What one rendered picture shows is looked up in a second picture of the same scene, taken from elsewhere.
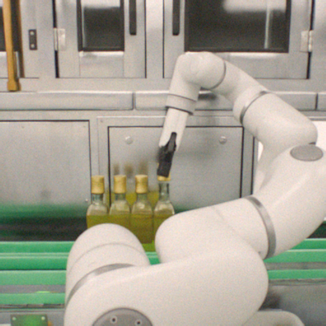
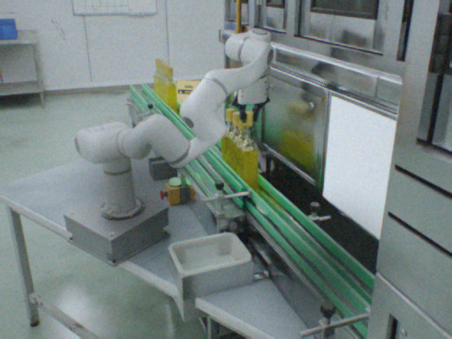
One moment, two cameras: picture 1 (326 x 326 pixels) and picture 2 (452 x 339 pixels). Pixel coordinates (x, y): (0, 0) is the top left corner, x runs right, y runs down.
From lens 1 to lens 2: 146 cm
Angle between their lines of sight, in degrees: 69
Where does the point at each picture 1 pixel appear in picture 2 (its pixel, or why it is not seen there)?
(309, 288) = (281, 258)
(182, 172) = (290, 126)
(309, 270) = (288, 246)
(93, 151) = not seen: hidden behind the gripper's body
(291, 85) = (366, 61)
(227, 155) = (312, 123)
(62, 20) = not seen: outside the picture
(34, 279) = not seen: hidden behind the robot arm
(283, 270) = (277, 234)
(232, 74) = (248, 54)
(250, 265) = (90, 141)
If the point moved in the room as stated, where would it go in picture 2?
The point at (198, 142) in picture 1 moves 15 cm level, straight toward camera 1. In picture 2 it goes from (299, 103) to (253, 106)
